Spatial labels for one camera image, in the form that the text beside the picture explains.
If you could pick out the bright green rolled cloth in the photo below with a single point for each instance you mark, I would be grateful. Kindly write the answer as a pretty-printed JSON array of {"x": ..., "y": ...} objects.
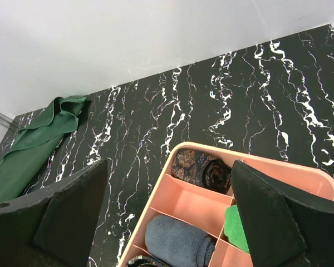
[{"x": 233, "y": 229}]

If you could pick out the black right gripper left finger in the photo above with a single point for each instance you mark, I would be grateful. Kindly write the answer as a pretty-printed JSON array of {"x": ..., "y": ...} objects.
[{"x": 55, "y": 225}]

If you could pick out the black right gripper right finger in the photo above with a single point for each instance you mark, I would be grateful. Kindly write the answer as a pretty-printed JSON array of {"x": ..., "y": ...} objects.
[{"x": 283, "y": 225}]

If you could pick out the patterned rolled tie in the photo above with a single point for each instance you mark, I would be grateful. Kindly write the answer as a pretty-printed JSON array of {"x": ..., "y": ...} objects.
[{"x": 143, "y": 261}]

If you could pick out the dark paisley rolled tie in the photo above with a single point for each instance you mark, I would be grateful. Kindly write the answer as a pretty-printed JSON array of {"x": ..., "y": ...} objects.
[{"x": 202, "y": 169}]

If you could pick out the pink divided organizer box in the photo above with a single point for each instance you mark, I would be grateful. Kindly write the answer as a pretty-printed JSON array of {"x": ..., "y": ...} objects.
[{"x": 205, "y": 209}]

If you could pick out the grey-blue rolled towel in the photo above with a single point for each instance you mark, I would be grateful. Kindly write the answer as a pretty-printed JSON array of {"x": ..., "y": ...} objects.
[{"x": 178, "y": 243}]

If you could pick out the dark green cloth napkin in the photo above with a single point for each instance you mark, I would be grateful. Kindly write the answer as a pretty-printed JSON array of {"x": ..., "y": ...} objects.
[{"x": 35, "y": 143}]

